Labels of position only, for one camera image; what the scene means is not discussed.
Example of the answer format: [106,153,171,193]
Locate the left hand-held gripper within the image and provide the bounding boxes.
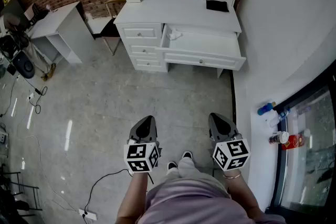
[123,115,162,173]

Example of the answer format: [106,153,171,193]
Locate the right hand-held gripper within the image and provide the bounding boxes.
[208,112,251,172]

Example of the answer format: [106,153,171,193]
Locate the white wide desk drawer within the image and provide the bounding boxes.
[155,24,247,71]

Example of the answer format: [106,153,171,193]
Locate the white cloth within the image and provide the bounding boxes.
[166,28,183,40]

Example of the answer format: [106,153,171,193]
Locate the person's right forearm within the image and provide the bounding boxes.
[223,169,264,216]

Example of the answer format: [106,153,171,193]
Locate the person's left forearm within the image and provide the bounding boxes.
[115,172,149,224]

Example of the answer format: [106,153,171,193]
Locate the small white desk drawer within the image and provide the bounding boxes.
[121,26,159,40]
[128,44,159,57]
[133,58,162,69]

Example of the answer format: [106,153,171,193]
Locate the person's light grey trousers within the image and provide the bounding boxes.
[160,156,229,194]

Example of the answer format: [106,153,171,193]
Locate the blue plastic bottle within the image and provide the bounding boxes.
[257,101,277,116]

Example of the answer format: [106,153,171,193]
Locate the clear plastic bottle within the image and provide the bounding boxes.
[268,107,292,128]

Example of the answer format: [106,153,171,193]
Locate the red drink bottle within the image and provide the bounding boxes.
[281,129,312,151]

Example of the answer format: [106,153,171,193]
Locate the person's purple shirt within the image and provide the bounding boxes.
[136,178,287,224]

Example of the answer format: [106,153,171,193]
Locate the black framed glass door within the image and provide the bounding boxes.
[265,60,336,224]

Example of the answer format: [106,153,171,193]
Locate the white power strip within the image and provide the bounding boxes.
[78,208,98,221]

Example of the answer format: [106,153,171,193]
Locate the wooden chair with black seat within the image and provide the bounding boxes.
[99,0,127,56]

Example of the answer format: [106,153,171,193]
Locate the white desk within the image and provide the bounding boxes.
[113,0,247,79]

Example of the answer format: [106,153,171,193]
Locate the white side cabinet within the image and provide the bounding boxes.
[27,2,96,65]

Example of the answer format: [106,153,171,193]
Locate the black round stool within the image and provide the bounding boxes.
[12,50,36,80]

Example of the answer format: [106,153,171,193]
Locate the black metal rack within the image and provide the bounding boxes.
[0,164,43,218]

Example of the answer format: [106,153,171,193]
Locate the thin metal bracelet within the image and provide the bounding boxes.
[223,172,242,180]

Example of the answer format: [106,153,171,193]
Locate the long black floor cable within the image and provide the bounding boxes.
[82,168,134,218]

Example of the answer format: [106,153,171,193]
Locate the black looped adapter cable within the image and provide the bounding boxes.
[27,86,48,115]

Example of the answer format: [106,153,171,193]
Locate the black drawstring pouch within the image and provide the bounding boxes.
[202,0,230,13]

